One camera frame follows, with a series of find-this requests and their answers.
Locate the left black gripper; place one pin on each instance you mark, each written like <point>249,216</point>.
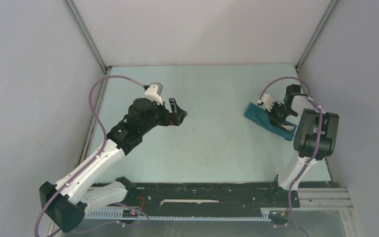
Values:
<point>172,121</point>

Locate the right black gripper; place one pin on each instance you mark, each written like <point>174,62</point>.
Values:
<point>272,117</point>

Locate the teal cloth napkin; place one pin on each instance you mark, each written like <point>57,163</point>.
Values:
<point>257,115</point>

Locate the silver knife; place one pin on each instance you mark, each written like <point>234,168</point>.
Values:
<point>289,126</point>

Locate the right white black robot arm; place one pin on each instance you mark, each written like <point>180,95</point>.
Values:
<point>312,130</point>

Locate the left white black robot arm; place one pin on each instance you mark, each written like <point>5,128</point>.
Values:
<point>68,200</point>

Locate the grey slotted cable duct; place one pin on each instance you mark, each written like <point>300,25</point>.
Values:
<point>127,214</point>

